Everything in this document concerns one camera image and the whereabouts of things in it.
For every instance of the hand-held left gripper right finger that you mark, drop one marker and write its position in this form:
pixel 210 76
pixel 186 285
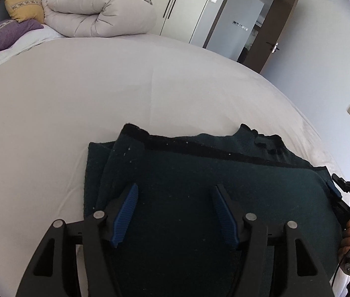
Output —
pixel 226 215

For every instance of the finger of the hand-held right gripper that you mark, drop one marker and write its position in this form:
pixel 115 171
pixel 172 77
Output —
pixel 335 190

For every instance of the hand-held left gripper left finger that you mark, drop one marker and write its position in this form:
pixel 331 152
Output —
pixel 125 216

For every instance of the dark green sweater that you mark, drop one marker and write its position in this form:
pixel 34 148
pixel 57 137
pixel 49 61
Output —
pixel 178 185

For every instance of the bed with white sheet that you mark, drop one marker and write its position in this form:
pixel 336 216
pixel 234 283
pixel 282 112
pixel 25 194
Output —
pixel 69 114

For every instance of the brown door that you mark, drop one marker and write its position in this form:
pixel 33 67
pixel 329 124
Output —
pixel 273 24

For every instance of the white pillow under purple pillow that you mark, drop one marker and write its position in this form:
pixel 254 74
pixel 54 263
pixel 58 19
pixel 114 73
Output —
pixel 38 35

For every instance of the rolled beige duvet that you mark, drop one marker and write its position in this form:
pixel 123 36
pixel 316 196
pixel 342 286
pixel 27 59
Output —
pixel 94 9

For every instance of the purple patterned pillow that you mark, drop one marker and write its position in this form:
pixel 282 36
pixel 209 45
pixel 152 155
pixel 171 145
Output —
pixel 1 37

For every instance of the white wardrobe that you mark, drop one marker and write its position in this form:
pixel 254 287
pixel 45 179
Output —
pixel 175 3

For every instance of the yellow patterned pillow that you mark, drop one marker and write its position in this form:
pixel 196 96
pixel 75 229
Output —
pixel 26 7

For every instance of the wall control panel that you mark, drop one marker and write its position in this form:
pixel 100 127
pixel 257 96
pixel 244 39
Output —
pixel 240 26

